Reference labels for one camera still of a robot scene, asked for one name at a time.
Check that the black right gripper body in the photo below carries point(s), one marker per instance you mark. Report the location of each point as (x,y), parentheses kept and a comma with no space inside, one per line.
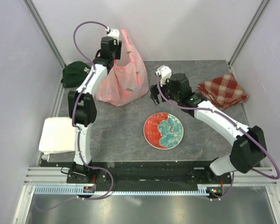
(167,91)

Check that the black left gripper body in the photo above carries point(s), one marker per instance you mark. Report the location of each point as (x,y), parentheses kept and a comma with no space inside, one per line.
(116,54)

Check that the pink plastic bag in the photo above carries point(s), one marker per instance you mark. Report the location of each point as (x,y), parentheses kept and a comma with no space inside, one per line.
(125,84)

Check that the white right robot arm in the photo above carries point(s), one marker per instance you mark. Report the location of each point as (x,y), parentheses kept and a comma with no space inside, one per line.
(248,143)

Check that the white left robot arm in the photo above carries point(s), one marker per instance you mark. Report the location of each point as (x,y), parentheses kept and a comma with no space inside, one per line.
(83,112)

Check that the red and teal floral plate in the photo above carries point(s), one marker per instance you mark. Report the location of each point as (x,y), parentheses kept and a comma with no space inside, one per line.
(163,131)

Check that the dark green baseball cap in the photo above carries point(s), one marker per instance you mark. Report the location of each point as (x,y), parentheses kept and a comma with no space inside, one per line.
(75,74)

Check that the red plaid folded cloth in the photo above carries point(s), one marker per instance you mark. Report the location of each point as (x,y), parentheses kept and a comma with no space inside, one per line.
(223,92)

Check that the white folded towel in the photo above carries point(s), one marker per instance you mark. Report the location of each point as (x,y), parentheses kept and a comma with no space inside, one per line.
(58,136)

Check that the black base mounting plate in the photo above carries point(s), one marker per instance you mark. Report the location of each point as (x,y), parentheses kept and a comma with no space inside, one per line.
(184,172)

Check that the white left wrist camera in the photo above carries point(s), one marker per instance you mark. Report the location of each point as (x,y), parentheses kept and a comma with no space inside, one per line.
(114,33)

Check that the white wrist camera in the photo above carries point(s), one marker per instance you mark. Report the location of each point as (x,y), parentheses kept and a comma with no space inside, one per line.
(164,73)
(114,33)

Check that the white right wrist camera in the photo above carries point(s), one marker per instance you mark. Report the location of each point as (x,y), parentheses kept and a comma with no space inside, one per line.
(164,73)

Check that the left aluminium corner post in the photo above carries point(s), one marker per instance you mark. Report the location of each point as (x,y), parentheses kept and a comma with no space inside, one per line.
(43,29)

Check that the aluminium corner post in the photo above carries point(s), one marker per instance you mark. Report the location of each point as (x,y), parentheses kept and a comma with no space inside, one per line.
(43,29)
(248,31)

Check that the right aluminium corner post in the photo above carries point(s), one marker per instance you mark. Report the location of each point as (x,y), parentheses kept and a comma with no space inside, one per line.
(248,31)

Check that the aluminium frame rail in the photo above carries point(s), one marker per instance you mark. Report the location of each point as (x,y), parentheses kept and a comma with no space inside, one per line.
(53,176)

